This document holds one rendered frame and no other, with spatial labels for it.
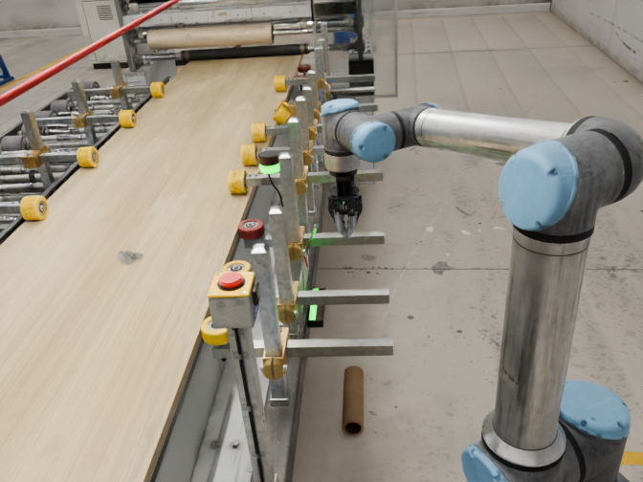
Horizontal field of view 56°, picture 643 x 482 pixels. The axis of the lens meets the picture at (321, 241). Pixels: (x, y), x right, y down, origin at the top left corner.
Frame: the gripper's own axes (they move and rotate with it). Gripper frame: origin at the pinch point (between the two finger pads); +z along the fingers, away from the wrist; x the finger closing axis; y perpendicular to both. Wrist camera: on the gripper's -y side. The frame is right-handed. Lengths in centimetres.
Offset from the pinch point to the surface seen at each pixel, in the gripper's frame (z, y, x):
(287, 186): -8.0, -14.5, -16.6
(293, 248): 11.1, -11.7, -16.4
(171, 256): 8, -4, -51
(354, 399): 90, -29, -1
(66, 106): 16, -189, -160
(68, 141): 16, -133, -136
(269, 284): -7.7, 35.5, -16.4
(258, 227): 7.2, -18.5, -27.1
